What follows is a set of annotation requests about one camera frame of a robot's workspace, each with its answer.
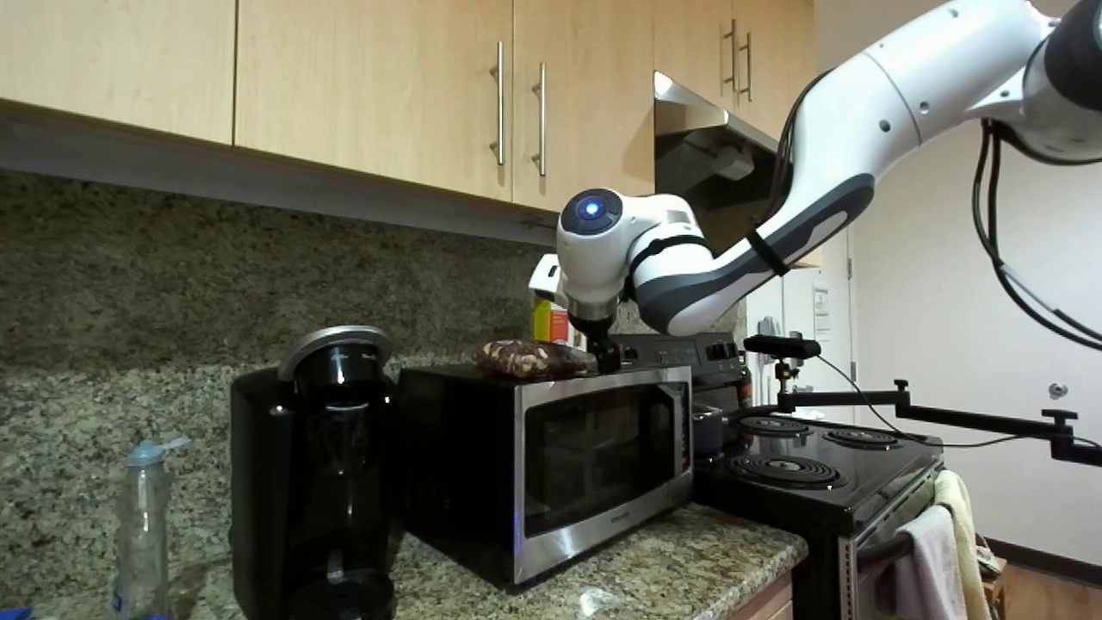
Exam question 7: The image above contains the black camera on stand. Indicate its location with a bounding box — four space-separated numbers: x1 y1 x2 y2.
741 331 825 400

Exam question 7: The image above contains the wide wooden wall cabinet door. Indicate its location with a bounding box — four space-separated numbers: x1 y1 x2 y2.
0 0 242 149

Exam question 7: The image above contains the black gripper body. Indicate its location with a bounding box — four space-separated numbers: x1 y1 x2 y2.
569 300 624 343

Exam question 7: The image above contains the stainless black microwave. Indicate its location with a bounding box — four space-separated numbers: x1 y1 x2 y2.
393 359 698 591

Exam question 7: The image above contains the short wooden wall cabinet door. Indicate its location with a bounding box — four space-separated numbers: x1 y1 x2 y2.
652 0 743 118
737 0 815 149

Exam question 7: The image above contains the clear plastic water bottle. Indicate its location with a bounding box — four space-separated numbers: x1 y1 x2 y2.
110 429 192 620

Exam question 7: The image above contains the thin black camera cable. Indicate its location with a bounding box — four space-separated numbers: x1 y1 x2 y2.
815 350 1018 450

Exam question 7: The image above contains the steel range hood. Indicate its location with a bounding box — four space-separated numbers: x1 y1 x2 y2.
652 67 800 220

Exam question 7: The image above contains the steel wall cabinet handle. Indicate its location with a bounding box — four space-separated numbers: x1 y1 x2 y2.
489 37 509 173
737 26 756 102
527 63 552 181
718 16 741 89

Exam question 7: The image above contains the white hanging towel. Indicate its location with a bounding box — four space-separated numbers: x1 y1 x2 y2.
888 504 974 620

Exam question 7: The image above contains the clear plastic snack bag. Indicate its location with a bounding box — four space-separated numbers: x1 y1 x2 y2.
476 336 597 387

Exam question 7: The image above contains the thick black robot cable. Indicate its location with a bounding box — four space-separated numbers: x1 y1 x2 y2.
966 114 1102 353

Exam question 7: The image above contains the yellow hanging towel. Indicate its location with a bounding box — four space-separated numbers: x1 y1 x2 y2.
933 467 997 620

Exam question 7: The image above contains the black coffee maker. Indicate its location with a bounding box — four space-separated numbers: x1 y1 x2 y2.
228 325 407 620

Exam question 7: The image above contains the black electric stove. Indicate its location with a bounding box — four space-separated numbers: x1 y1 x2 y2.
611 328 951 620

